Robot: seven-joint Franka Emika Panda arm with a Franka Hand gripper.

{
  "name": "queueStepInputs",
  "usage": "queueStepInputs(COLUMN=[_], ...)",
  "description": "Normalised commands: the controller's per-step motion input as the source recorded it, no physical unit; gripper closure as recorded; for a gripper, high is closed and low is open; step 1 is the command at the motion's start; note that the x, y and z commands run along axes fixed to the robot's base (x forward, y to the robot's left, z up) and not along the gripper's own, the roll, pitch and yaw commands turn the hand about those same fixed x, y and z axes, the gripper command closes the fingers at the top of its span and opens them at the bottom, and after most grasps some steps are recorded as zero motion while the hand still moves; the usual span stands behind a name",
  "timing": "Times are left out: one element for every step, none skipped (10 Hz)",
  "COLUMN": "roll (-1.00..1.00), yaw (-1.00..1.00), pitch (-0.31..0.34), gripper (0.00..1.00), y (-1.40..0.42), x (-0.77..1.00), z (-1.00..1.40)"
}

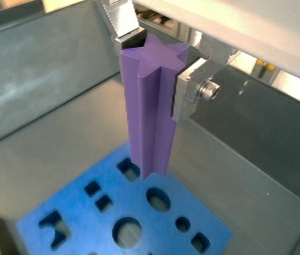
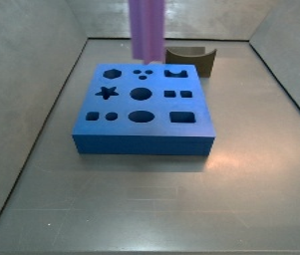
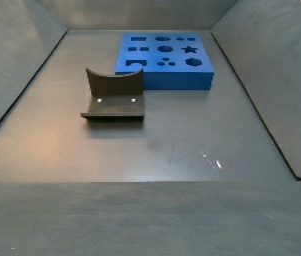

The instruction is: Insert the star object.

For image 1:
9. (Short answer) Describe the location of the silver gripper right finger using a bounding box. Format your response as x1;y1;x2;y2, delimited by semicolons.
171;34;237;123

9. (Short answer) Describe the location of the blue shape-sorting board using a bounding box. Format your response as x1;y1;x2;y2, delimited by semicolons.
16;144;231;255

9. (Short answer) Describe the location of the purple star-shaped prism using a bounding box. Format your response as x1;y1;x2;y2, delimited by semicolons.
120;34;188;178

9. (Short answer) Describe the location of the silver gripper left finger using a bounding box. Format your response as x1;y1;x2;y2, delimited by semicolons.
95;0;147;55

